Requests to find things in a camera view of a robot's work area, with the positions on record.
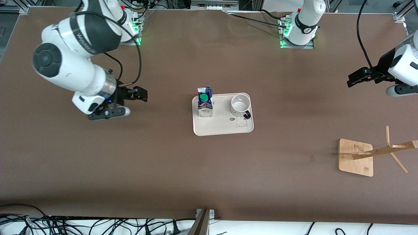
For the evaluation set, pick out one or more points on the wooden cup rack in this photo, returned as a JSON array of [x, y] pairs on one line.
[[356, 163]]

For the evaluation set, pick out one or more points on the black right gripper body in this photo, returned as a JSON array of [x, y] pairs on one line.
[[122, 94]]

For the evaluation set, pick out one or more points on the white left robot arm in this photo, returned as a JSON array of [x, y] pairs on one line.
[[303, 29]]

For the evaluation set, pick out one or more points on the grey control box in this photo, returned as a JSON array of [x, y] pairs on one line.
[[214, 4]]

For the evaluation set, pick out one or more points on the beige rabbit print tray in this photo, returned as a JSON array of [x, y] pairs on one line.
[[222, 127]]

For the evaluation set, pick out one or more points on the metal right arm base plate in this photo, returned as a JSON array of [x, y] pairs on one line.
[[135, 40]]

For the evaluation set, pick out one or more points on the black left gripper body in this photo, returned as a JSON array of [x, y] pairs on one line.
[[384, 66]]

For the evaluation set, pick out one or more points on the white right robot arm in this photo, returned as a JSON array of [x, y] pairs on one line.
[[81, 75]]

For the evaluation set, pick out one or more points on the blue white milk carton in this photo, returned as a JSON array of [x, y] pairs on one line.
[[205, 104]]

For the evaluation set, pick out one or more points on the metal camera post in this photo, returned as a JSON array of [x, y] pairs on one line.
[[200, 225]]

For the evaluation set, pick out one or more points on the grey metal mounting bracket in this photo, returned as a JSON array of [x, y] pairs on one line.
[[212, 213]]

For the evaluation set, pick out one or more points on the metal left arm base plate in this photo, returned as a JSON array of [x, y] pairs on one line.
[[312, 45]]

